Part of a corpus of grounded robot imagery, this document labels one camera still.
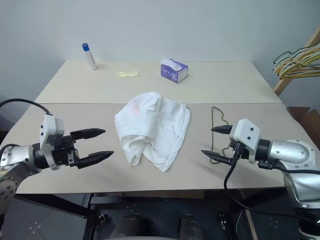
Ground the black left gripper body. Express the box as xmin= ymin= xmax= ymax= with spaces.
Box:
xmin=51 ymin=134 xmax=81 ymax=168

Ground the brown cardboard box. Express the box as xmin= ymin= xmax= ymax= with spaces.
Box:
xmin=286 ymin=106 xmax=320 ymax=151

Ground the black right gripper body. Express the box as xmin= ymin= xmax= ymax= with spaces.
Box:
xmin=228 ymin=139 xmax=251 ymax=161

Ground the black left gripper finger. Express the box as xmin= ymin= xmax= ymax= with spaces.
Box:
xmin=70 ymin=128 xmax=106 ymax=140
xmin=76 ymin=150 xmax=115 ymax=170

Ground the purple tissue box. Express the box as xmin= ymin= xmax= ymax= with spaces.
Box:
xmin=160 ymin=58 xmax=189 ymax=84

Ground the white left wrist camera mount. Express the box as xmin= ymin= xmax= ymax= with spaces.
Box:
xmin=39 ymin=114 xmax=66 ymax=171

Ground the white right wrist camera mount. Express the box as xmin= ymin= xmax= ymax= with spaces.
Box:
xmin=228 ymin=118 xmax=262 ymax=165

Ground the white wire hanger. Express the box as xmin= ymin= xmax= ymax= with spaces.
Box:
xmin=272 ymin=47 xmax=320 ymax=73

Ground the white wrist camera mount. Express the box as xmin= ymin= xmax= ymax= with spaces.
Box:
xmin=39 ymin=114 xmax=66 ymax=171
xmin=228 ymin=118 xmax=262 ymax=165

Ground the white tube with blue cap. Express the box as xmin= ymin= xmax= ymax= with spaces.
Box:
xmin=81 ymin=43 xmax=98 ymax=72

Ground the olive wire hanger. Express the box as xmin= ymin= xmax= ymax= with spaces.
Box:
xmin=209 ymin=106 xmax=232 ymax=165

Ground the yellow plastic packet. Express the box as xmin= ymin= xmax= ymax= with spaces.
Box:
xmin=116 ymin=71 xmax=141 ymax=79

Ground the yellow wire hanger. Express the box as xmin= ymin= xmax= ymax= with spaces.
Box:
xmin=276 ymin=53 xmax=320 ymax=81

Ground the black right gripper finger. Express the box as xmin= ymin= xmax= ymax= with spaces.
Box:
xmin=201 ymin=149 xmax=232 ymax=165
xmin=211 ymin=125 xmax=235 ymax=135

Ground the wooden hanger rack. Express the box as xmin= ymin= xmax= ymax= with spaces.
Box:
xmin=272 ymin=24 xmax=320 ymax=97

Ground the dark green wire hanger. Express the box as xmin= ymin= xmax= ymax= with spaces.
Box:
xmin=272 ymin=42 xmax=320 ymax=66

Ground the white garment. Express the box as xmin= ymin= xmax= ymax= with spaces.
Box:
xmin=114 ymin=91 xmax=192 ymax=173

